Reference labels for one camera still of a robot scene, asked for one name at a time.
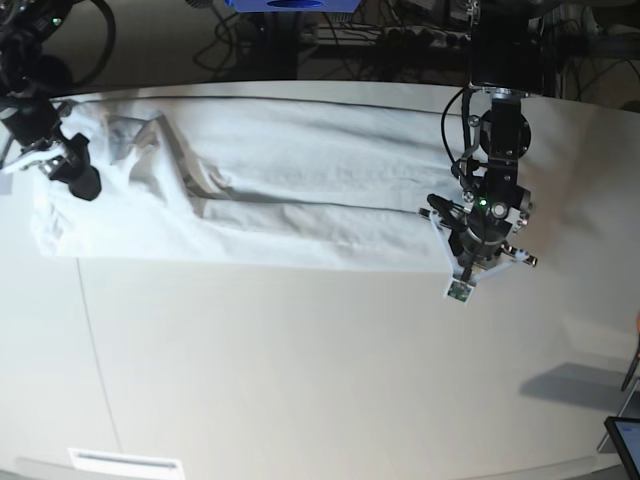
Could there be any white T-shirt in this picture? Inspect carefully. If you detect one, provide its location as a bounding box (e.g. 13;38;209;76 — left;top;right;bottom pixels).
31;98;459;272

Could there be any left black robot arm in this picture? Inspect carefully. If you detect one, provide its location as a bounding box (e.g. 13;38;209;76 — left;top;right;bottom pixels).
34;79;537;288

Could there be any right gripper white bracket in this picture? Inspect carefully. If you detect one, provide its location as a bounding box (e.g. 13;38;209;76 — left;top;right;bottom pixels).
1;112;102;201

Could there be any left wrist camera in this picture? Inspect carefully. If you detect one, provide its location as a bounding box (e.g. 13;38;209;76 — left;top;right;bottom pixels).
445;278;475;304

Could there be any blue box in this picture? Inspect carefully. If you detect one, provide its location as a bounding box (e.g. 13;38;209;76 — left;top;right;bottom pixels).
225;0;360;13

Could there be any white label strip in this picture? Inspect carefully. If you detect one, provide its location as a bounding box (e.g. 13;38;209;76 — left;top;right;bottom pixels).
68;448;185;479

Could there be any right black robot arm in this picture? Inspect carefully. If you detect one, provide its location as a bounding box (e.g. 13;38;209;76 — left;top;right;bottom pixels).
1;1;117;178

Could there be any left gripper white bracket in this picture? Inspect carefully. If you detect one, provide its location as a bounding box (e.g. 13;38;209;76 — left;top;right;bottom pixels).
419;194;538;288

